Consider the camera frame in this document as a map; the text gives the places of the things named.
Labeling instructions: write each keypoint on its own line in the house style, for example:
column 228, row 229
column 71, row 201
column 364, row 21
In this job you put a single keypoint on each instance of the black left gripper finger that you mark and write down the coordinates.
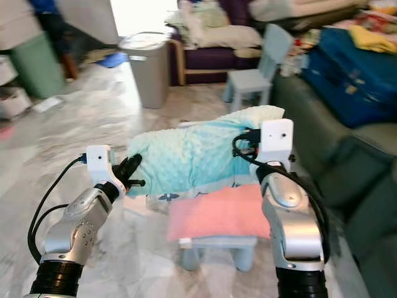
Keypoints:
column 138, row 182
column 133, row 165

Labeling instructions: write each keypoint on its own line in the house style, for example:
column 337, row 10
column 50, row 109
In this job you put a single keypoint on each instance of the teal dotted plush pillow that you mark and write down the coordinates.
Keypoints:
column 192, row 155

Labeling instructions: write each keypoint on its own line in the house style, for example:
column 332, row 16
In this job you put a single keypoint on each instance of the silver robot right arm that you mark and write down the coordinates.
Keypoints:
column 294, row 230

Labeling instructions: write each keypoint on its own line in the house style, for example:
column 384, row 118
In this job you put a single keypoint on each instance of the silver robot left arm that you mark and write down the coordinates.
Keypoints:
column 68, row 236

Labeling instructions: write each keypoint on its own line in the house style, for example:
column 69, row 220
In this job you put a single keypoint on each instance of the pink pillow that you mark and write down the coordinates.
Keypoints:
column 220, row 214

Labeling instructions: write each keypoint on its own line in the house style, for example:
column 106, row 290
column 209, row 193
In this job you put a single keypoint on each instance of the purple sofa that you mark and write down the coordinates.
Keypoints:
column 208, row 59

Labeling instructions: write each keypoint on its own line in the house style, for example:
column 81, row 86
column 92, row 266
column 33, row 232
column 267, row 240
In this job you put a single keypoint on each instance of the grey-green leather sofa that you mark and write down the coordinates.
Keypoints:
column 366, row 174

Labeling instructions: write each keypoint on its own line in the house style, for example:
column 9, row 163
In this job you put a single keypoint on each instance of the light blue child chair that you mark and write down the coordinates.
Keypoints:
column 248, row 81

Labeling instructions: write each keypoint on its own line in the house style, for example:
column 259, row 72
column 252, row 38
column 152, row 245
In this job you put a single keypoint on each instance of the grey lidded bin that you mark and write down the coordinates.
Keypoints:
column 147, row 74

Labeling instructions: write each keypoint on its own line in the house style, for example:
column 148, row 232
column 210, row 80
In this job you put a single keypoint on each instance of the small light blue table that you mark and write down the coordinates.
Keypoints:
column 217, row 243

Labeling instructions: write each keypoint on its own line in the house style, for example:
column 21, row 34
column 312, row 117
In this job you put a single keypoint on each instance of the white paper sheet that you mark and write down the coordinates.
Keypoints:
column 48, row 104

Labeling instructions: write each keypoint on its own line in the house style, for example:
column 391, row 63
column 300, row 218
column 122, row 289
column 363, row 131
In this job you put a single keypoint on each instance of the blue floor mat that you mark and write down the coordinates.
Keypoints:
column 113, row 60

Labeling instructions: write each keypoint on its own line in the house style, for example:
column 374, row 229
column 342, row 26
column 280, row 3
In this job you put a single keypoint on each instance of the pale clothes pile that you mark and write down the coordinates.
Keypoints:
column 223, row 34

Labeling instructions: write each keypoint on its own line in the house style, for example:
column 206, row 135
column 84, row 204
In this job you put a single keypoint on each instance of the blue suitcase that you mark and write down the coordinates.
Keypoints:
column 347, row 77

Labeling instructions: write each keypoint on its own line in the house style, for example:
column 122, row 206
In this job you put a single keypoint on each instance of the white drawer unit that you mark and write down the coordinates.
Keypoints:
column 12, row 102

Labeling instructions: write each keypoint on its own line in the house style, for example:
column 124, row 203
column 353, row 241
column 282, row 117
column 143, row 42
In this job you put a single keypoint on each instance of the green plastic bin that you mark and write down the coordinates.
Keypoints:
column 37, row 65

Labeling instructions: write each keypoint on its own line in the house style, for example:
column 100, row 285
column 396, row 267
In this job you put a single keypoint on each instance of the white folded mattress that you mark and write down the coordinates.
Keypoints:
column 304, row 7

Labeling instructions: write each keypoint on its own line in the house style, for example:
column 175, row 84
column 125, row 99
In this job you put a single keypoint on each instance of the yellow cloth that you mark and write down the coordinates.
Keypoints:
column 372, row 40

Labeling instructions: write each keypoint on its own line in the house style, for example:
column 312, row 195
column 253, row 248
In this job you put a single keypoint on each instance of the person in blue top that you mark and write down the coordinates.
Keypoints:
column 53, row 28

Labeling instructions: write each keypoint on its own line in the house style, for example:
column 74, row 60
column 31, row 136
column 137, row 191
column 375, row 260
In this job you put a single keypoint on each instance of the white storage box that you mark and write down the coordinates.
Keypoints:
column 18, row 22

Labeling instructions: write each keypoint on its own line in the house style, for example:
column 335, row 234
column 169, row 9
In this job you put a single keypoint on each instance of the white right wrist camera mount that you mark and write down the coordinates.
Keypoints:
column 278, row 138

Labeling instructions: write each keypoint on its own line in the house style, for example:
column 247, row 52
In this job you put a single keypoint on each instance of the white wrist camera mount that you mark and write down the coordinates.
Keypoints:
column 278, row 138
column 99, row 161

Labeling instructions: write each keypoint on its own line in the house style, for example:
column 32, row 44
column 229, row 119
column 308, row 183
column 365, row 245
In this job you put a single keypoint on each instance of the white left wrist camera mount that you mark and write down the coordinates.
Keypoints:
column 99, row 161

